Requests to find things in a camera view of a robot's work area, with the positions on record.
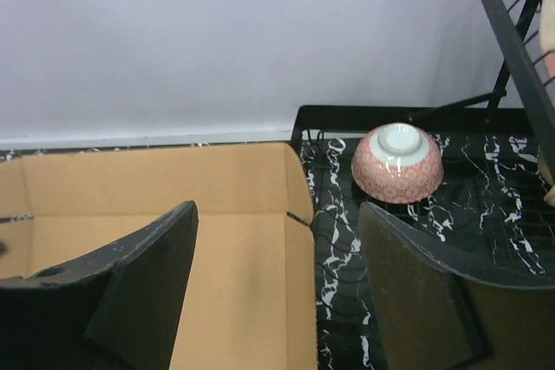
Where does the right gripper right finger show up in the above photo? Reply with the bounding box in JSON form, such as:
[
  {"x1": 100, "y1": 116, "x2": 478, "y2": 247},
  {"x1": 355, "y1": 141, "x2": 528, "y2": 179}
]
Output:
[{"x1": 358, "y1": 203, "x2": 554, "y2": 369}]

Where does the cream pink plate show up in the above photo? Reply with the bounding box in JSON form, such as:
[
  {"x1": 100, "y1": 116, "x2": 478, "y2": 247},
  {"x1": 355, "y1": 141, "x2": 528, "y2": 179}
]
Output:
[{"x1": 539, "y1": 0, "x2": 555, "y2": 79}]

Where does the pink patterned bowl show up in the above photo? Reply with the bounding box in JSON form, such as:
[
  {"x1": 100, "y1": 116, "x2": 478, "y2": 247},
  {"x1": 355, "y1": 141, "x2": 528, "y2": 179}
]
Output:
[{"x1": 351, "y1": 122, "x2": 444, "y2": 204}]

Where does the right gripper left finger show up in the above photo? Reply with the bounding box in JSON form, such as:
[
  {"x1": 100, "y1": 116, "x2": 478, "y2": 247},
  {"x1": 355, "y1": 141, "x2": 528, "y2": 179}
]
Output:
[{"x1": 1, "y1": 201, "x2": 199, "y2": 369}]

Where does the brown cardboard box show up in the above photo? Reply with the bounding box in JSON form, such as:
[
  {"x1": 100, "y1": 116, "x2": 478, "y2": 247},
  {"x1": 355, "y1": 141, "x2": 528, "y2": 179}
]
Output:
[{"x1": 1, "y1": 143, "x2": 318, "y2": 369}]

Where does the black wire dish rack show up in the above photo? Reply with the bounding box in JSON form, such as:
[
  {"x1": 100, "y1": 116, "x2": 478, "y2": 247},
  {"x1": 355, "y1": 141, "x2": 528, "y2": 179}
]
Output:
[{"x1": 291, "y1": 0, "x2": 555, "y2": 284}]

